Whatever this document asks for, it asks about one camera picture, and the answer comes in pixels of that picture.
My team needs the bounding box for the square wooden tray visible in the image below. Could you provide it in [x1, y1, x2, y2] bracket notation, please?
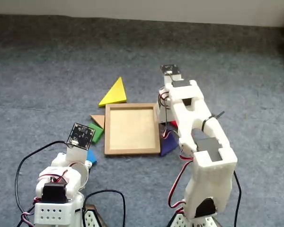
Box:
[104, 103, 161, 156]

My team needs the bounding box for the yellow triangle tangram piece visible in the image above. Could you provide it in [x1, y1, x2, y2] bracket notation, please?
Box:
[98, 77, 128, 108]

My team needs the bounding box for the dark blue triangle tangram piece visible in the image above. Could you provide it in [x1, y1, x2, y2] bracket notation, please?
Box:
[159, 131, 180, 157]

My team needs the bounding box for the tan triangle tangram piece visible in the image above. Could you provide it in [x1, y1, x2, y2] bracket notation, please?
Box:
[89, 114, 106, 130]

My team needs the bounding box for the green tangram piece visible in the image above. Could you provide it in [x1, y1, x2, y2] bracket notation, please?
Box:
[87, 123, 105, 144]

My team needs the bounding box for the light blue tangram piece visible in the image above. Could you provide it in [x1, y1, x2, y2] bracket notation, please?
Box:
[86, 148, 98, 166]

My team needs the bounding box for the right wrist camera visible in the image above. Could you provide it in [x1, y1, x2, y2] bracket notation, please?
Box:
[160, 64, 183, 82]

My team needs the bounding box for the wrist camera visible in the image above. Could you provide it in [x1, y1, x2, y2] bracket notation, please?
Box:
[66, 122, 97, 165]
[160, 64, 183, 82]

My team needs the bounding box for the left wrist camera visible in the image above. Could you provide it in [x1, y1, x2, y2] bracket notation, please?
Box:
[66, 122, 97, 165]

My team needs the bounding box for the black cable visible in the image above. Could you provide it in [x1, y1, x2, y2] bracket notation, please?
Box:
[82, 189, 126, 227]
[232, 170, 242, 227]
[15, 140, 73, 222]

